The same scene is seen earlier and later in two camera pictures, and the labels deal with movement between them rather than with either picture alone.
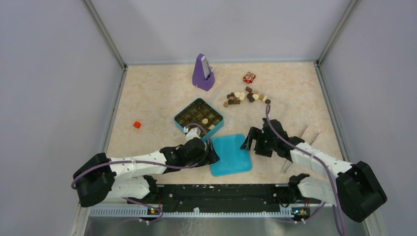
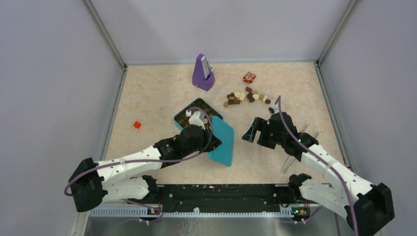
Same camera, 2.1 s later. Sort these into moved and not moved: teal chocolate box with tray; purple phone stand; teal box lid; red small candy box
Moved: teal box lid
Not moved: purple phone stand; red small candy box; teal chocolate box with tray
